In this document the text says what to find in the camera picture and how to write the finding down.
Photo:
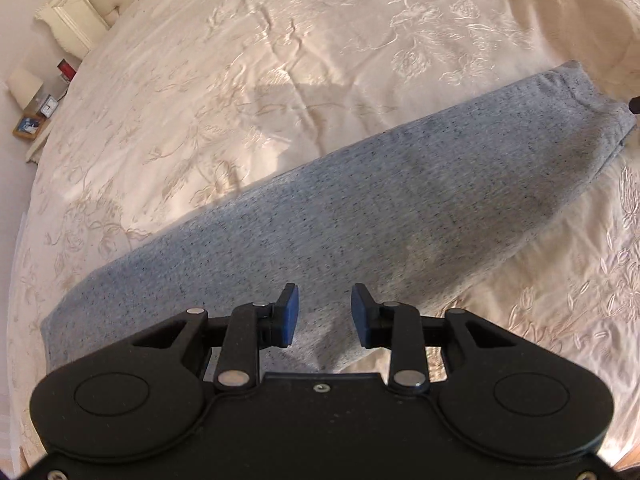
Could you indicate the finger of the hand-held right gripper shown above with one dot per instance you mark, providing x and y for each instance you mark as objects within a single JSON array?
[{"x": 635, "y": 104}]

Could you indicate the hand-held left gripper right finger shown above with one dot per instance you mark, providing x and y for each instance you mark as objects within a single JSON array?
[{"x": 361, "y": 317}]

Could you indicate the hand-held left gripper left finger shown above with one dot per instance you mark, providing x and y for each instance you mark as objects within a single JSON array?
[{"x": 289, "y": 315}]

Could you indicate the grey-blue speckled pants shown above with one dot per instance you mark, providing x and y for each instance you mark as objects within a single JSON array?
[{"x": 375, "y": 200}]

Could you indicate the cream embroidered bedspread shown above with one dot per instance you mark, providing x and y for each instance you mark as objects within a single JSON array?
[{"x": 250, "y": 60}]

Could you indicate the cream nightstand with drawer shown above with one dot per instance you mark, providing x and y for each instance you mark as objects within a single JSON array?
[{"x": 37, "y": 142}]

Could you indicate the small white alarm clock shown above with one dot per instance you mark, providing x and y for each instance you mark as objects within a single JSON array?
[{"x": 49, "y": 106}]

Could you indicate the red box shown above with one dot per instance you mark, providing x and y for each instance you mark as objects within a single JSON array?
[{"x": 65, "y": 70}]

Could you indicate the white table lamp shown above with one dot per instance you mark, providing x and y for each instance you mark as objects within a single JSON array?
[{"x": 25, "y": 87}]

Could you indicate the wooden photo frame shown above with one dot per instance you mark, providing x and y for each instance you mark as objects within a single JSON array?
[{"x": 28, "y": 126}]

